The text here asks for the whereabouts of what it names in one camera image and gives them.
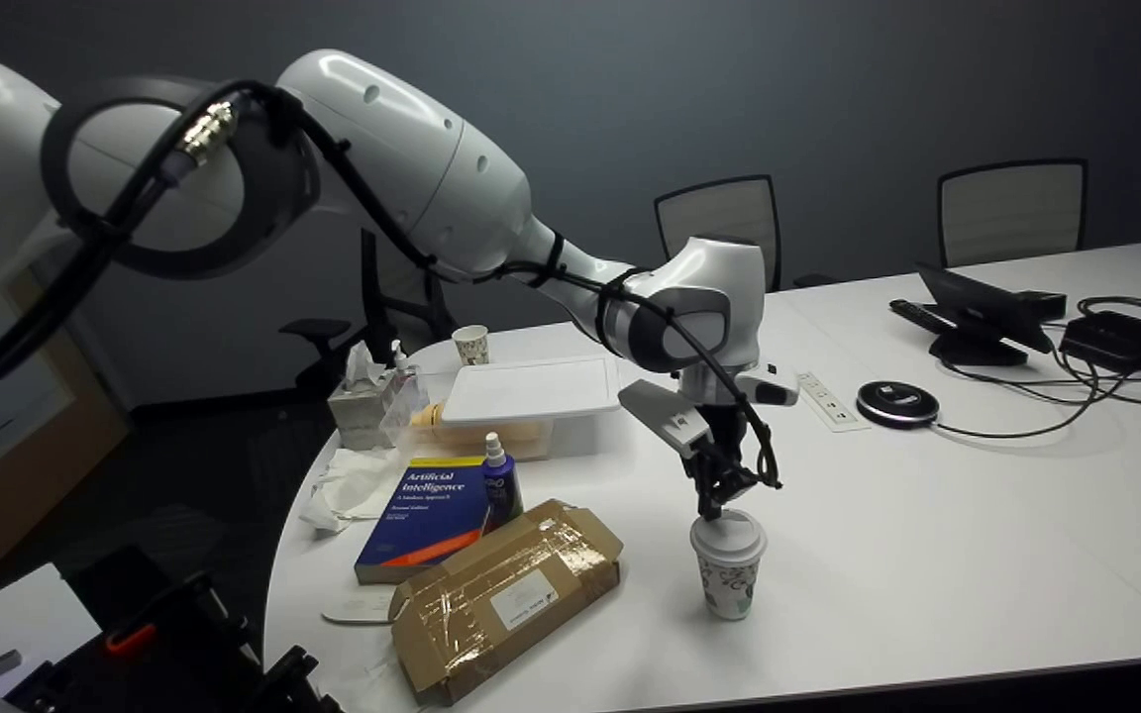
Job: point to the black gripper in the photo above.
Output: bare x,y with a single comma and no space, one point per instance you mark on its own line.
725,438

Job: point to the white plastic cup lid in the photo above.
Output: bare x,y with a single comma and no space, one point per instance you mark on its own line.
732,537

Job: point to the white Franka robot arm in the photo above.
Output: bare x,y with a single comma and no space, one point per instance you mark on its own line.
437,170

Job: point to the white printed paper cup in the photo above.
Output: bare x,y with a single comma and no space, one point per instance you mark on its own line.
732,589

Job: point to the small plain paper cup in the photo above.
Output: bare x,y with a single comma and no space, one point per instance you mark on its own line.
467,344

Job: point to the white power strip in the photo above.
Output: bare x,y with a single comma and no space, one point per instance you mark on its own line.
828,396

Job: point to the white flat plastic box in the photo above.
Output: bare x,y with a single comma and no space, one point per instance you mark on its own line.
531,388

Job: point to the small blue bottle white cap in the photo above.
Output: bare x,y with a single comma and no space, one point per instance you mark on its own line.
499,486

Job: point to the taped brown cardboard box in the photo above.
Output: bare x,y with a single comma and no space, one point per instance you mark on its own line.
504,599

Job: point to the grey mesh conference chair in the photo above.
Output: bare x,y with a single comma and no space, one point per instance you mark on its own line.
722,218
1006,212

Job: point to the blue orange hardcover book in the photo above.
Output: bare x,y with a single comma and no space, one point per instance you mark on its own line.
420,516

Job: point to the black conference tablet device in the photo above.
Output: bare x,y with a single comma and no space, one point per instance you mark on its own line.
980,314

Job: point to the flat white paper sheet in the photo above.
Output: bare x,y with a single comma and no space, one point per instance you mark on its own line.
357,606

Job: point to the crumpled white cloth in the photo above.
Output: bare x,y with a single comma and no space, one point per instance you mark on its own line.
338,497

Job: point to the black office swivel chair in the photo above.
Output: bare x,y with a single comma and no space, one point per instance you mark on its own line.
375,311

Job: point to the black power adapter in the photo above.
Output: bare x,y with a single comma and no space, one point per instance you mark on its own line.
1109,343

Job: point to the black equipment with red parts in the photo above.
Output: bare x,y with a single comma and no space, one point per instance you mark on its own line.
161,645

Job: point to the large brown cardboard carton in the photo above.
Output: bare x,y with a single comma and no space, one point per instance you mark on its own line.
29,457

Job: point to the white paper on floor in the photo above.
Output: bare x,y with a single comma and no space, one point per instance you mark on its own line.
18,627

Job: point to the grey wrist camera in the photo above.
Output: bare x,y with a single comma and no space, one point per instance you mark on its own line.
667,416

